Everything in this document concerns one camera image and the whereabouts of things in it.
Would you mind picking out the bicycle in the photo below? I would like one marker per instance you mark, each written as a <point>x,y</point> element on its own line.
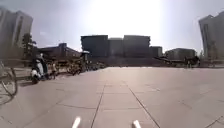
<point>13,81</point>

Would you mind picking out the low brown building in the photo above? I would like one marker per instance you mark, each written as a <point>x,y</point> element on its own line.
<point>60,51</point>

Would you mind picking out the low grey building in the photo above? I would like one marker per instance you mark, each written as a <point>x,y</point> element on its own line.
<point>180,53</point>

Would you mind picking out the tall pale building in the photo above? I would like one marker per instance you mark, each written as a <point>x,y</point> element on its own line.
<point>13,31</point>

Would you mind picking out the row of parked bicycles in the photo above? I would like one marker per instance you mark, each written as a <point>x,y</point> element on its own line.
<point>75,66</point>

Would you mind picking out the pale stone paved plaza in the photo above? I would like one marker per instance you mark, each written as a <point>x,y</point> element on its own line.
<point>133,86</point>

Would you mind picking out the white motor scooter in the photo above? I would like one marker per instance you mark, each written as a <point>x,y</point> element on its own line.
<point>39,68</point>

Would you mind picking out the tall grey building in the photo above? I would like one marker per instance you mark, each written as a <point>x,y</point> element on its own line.
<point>213,36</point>

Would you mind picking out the wide dark building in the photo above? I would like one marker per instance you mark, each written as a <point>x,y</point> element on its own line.
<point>116,48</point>

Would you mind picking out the tree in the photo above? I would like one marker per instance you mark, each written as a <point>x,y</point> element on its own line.
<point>28,43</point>

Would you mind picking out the robot's own part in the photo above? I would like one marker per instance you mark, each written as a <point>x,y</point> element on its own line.
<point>137,124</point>
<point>76,122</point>

